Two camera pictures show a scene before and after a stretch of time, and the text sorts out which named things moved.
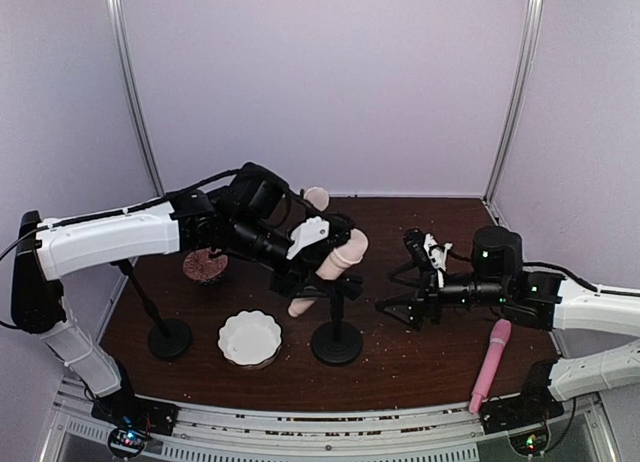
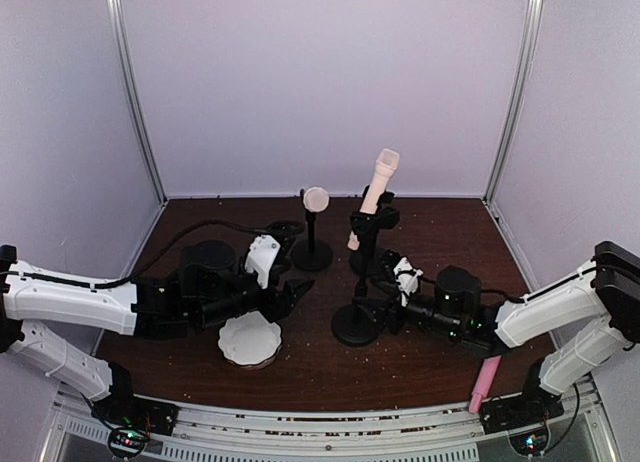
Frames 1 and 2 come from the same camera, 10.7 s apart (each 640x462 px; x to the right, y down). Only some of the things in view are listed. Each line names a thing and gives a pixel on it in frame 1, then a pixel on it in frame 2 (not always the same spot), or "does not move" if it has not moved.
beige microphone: (351, 252) -> (387, 163)
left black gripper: (310, 261) -> (275, 298)
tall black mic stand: (339, 343) -> (359, 322)
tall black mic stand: (173, 337) -> (368, 258)
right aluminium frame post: (522, 91) does not move
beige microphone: (318, 196) does not move
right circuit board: (530, 442) does not move
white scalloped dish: (251, 339) does not move
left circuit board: (126, 442) does not move
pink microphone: (500, 330) does not move
